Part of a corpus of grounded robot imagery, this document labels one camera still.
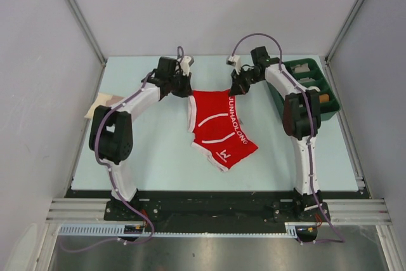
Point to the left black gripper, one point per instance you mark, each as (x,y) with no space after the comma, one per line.
(186,91)

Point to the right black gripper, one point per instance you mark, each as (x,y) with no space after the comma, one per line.
(238,87)

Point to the red underwear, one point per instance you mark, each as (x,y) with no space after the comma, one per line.
(218,135)

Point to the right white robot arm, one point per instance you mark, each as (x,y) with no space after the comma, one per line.
(301,114)

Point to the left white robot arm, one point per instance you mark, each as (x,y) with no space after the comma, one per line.
(111,137)

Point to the beige and mauve underwear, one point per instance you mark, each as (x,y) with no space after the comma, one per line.
(102,99)

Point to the light grey rolled cloth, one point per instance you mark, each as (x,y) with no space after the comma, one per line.
(306,80)

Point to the white rolled cloth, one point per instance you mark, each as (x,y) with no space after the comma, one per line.
(314,88)

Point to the brown rolled cloth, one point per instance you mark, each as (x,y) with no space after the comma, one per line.
(324,98)

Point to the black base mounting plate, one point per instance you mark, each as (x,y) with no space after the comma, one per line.
(216,211)

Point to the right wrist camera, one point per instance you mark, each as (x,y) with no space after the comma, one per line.
(235,62)

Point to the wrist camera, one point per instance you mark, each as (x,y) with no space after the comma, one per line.
(185,63)
(235,62)

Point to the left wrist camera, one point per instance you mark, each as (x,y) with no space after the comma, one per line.
(185,63)

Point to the left aluminium corner post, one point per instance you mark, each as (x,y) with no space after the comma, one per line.
(83,25)

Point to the aluminium corner post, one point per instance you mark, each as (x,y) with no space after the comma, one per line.
(350,18)
(83,25)

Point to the white slotted cable duct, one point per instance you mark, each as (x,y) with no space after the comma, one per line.
(131,230)

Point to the aluminium frame rail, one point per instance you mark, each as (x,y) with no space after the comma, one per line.
(356,236)

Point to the right aluminium corner post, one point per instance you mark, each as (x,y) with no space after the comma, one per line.
(350,18)

